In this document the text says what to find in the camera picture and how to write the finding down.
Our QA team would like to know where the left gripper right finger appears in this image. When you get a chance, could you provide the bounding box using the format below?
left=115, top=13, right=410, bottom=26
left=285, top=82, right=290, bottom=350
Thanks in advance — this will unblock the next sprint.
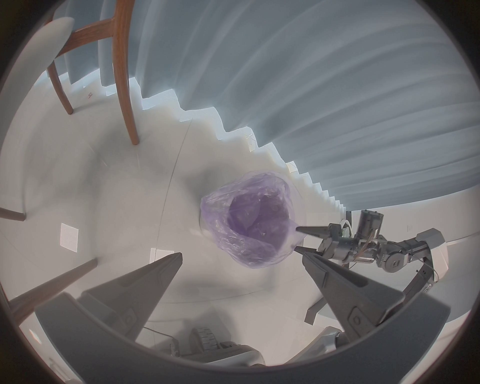
left=302, top=251, right=406, bottom=344

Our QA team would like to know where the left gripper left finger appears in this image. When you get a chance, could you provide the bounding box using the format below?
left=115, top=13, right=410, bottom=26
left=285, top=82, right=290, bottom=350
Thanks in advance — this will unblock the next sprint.
left=80, top=252, right=183, bottom=342

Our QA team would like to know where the purple plastic bag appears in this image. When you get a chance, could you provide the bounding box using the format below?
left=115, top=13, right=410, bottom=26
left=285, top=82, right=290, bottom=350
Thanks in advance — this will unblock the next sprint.
left=200, top=172, right=301, bottom=269

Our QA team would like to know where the white trash bin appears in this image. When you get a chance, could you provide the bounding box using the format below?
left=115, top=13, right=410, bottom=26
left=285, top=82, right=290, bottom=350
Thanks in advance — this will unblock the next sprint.
left=199, top=172, right=308, bottom=268

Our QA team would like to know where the white curtain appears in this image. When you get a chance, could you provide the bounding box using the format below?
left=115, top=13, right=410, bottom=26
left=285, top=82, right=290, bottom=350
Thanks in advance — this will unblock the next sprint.
left=64, top=0, right=480, bottom=211

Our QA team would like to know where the wooden chair with white cushions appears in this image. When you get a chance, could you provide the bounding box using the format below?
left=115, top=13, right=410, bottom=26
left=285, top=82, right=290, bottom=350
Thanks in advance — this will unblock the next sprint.
left=0, top=0, right=141, bottom=324

